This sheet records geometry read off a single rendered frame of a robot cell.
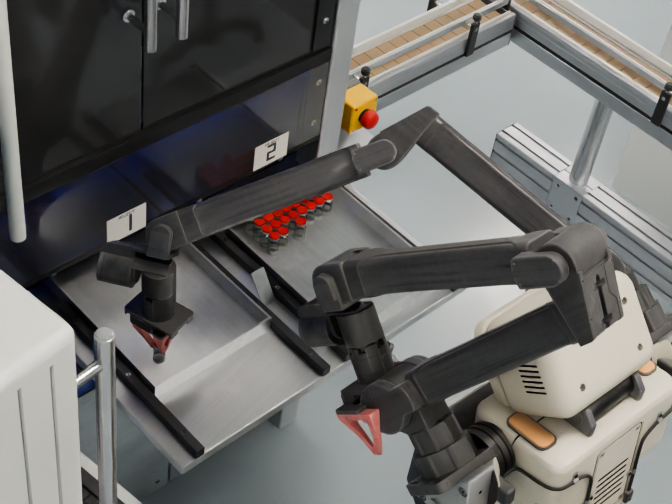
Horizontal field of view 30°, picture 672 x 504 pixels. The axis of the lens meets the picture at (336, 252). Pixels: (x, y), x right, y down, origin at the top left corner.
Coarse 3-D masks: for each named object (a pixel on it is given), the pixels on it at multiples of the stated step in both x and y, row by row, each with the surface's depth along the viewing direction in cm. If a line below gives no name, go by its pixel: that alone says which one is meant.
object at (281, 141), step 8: (280, 136) 241; (264, 144) 239; (280, 144) 243; (256, 152) 239; (264, 152) 241; (272, 152) 242; (280, 152) 244; (256, 160) 240; (264, 160) 242; (272, 160) 244; (256, 168) 242
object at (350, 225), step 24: (336, 192) 254; (336, 216) 251; (360, 216) 252; (240, 240) 239; (288, 240) 245; (312, 240) 246; (336, 240) 247; (360, 240) 247; (384, 240) 248; (264, 264) 236; (288, 264) 241; (312, 264) 241; (288, 288) 233; (312, 288) 237; (384, 312) 231
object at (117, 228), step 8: (136, 208) 223; (144, 208) 225; (120, 216) 221; (128, 216) 223; (136, 216) 224; (144, 216) 226; (112, 224) 221; (120, 224) 222; (128, 224) 224; (136, 224) 226; (144, 224) 227; (112, 232) 222; (120, 232) 224; (128, 232) 226; (112, 240) 224
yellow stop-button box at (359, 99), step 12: (348, 84) 258; (360, 84) 258; (348, 96) 255; (360, 96) 255; (372, 96) 256; (348, 108) 254; (360, 108) 254; (372, 108) 257; (348, 120) 256; (360, 120) 256; (348, 132) 257
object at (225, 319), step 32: (96, 256) 236; (192, 256) 238; (64, 288) 230; (96, 288) 231; (128, 288) 232; (192, 288) 233; (224, 288) 234; (96, 320) 225; (128, 320) 226; (192, 320) 228; (224, 320) 229; (256, 320) 230; (128, 352) 221; (192, 352) 223; (224, 352) 222; (160, 384) 213
